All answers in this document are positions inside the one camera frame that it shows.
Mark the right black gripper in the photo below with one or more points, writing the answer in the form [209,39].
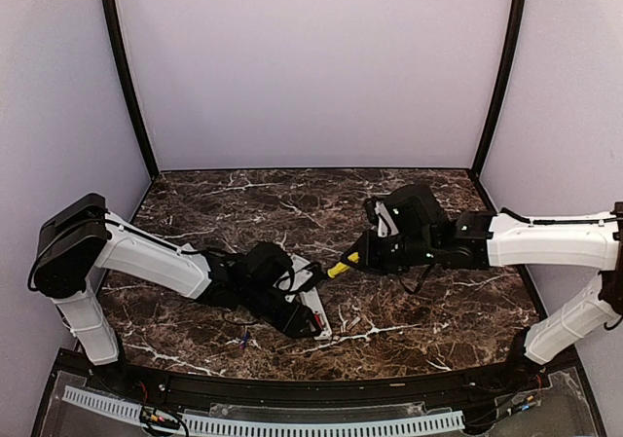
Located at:
[368,259]

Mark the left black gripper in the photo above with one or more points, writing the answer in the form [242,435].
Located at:
[297,319]

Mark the yellow handled screwdriver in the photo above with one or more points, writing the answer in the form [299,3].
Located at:
[341,267]

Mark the small white remote control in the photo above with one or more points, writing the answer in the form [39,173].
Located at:
[311,299]

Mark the gold AAA battery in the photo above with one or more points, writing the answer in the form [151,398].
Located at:
[353,323]

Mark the large white remote control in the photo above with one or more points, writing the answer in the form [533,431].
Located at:
[300,263]

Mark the white battery cover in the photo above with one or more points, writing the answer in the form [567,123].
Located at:
[187,249]

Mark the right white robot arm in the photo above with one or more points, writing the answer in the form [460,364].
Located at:
[411,229]

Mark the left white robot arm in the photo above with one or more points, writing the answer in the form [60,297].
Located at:
[272,285]

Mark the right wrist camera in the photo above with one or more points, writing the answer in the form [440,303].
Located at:
[379,217]

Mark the black front rail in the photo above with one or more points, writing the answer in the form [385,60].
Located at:
[472,387]

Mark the white slotted cable duct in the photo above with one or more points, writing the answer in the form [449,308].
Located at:
[191,424]

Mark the left black frame post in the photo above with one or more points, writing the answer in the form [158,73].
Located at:
[120,56]

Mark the black frame post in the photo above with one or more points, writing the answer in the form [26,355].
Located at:
[502,78]
[120,56]

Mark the right black frame post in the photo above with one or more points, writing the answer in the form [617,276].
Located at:
[502,78]

